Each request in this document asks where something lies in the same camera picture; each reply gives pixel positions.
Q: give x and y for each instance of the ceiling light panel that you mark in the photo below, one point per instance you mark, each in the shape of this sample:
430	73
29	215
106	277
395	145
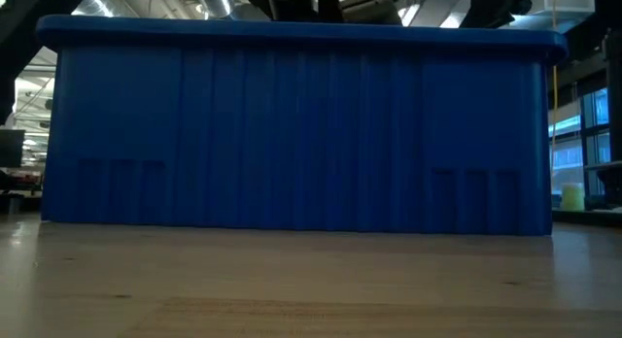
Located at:
410	16

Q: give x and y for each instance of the yellow-green container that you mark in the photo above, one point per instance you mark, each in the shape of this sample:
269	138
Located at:
573	197

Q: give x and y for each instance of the blue plastic bin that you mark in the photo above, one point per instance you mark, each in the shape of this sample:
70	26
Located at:
291	134

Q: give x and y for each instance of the silver ventilation duct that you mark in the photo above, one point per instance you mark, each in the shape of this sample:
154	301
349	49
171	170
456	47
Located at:
216	0

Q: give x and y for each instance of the black desk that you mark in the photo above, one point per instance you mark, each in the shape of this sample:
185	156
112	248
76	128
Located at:
588	217

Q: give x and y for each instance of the black stand pole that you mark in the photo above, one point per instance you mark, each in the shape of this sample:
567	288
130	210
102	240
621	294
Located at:
613	95

